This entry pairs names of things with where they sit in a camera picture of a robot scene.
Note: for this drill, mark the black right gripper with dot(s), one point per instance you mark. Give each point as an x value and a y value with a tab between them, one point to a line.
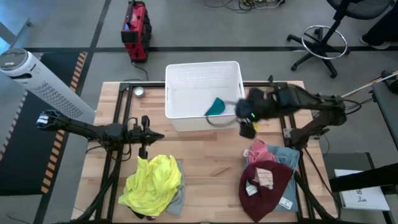
258	105

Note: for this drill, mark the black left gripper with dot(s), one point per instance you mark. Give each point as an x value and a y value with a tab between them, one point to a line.
136	135

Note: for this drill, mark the teal cloth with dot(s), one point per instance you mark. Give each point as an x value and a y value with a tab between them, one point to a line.
216	107

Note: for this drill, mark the black garment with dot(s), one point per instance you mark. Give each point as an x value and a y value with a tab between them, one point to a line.
247	130
140	214

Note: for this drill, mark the yellow garment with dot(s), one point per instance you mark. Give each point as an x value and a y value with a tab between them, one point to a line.
152	183

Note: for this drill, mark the striped cream sock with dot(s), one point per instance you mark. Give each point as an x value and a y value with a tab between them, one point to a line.
265	179

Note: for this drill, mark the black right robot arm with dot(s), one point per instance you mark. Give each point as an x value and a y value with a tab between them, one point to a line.
323	105

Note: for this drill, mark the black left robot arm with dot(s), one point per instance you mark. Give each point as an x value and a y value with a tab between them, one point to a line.
77	127

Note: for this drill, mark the small patterned pot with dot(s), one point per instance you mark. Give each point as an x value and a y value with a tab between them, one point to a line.
139	92

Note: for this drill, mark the pink garment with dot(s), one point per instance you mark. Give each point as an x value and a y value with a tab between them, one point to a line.
259	152

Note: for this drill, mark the white perforated plastic basket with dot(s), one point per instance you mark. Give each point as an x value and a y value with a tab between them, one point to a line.
186	77

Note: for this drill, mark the light grey garment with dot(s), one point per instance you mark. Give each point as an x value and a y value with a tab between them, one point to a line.
178	202

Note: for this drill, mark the maroon garment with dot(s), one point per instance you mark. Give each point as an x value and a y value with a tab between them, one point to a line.
264	205

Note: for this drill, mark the white handwritten paper tag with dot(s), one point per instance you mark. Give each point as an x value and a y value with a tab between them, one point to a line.
285	203

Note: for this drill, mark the black office chair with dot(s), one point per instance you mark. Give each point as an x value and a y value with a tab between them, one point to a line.
323	43

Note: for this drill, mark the white tower fan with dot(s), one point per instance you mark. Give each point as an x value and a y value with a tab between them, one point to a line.
40	81

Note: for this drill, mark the black hazard-striped floor mat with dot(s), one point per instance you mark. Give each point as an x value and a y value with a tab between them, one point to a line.
25	155

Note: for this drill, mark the long pale rod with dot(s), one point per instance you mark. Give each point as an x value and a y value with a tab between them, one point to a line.
367	85

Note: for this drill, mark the black flat bar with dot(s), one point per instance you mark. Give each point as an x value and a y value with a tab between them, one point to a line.
367	179

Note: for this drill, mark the white paper booklet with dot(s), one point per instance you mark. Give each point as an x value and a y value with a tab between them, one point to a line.
363	199

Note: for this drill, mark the grey side bench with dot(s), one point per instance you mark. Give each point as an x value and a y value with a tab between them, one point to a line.
388	105

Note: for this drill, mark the person's shoe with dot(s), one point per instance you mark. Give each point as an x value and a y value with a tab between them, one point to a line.
377	45

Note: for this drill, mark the person's leg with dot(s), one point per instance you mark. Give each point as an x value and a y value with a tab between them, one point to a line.
384	28

